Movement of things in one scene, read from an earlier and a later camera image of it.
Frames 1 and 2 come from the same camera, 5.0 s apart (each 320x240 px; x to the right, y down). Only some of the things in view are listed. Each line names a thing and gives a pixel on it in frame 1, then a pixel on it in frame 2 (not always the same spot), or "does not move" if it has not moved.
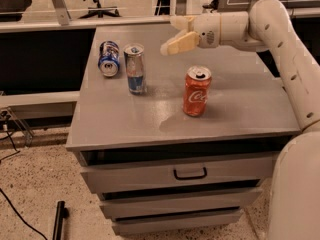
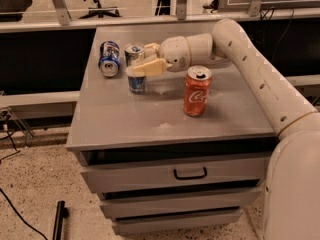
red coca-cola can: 196,90 does not move
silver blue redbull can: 134,54 does not move
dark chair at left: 13,4 does not move
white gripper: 207,30 to 174,54
